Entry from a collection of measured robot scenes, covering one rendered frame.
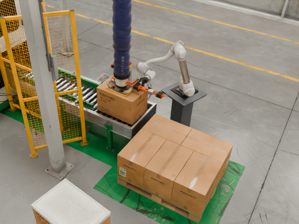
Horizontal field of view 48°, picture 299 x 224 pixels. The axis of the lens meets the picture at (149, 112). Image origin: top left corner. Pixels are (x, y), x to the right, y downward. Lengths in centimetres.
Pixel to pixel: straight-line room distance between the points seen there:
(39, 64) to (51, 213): 155
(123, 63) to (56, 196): 193
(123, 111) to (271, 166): 232
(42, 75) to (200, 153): 215
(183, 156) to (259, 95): 282
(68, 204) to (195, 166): 171
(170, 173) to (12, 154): 239
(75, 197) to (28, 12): 181
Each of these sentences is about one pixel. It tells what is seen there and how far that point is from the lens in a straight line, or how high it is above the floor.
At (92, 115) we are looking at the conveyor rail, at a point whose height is 56.
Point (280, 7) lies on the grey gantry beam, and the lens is 150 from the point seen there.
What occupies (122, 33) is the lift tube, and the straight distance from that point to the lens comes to 417.
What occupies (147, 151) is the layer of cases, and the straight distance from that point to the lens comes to 434.
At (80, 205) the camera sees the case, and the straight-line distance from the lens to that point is 323.
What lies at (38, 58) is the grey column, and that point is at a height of 182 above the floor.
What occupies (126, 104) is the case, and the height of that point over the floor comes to 87.
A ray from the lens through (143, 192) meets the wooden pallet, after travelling 457.
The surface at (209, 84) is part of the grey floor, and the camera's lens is 673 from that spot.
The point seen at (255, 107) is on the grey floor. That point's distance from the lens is 637.
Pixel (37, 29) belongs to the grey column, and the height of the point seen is 212.
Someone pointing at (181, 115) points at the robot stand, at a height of 43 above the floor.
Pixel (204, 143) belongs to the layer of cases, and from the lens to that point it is 455.
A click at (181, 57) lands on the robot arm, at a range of 439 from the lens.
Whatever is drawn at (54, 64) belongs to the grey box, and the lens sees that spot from 388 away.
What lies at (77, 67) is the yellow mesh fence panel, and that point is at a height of 136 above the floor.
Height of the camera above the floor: 362
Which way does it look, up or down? 38 degrees down
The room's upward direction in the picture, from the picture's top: 4 degrees clockwise
